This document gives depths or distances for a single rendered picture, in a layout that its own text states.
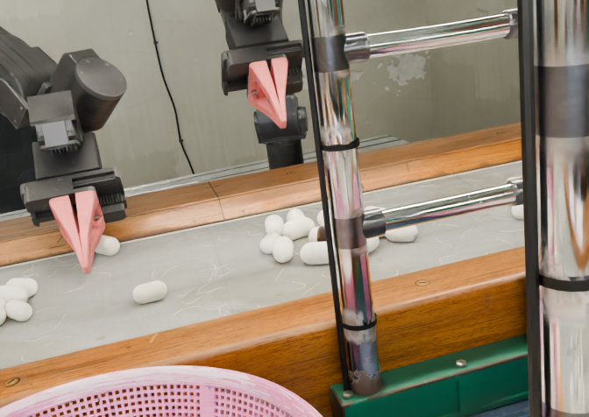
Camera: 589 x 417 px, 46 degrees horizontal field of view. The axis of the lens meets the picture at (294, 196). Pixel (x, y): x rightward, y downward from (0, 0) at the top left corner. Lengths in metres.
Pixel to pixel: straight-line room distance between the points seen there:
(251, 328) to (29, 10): 2.28
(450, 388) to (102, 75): 0.48
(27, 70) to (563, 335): 0.70
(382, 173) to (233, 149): 1.99
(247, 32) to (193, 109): 1.95
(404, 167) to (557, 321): 0.68
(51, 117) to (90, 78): 0.07
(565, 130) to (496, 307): 0.36
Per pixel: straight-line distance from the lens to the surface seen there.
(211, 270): 0.71
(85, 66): 0.78
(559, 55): 0.22
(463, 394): 0.56
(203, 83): 2.80
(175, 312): 0.63
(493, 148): 0.98
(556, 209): 0.24
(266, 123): 1.17
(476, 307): 0.57
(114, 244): 0.80
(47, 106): 0.73
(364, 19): 3.01
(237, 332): 0.52
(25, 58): 0.87
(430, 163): 0.93
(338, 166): 0.45
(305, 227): 0.75
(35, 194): 0.76
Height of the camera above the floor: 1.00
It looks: 17 degrees down
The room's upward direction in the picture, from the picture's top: 7 degrees counter-clockwise
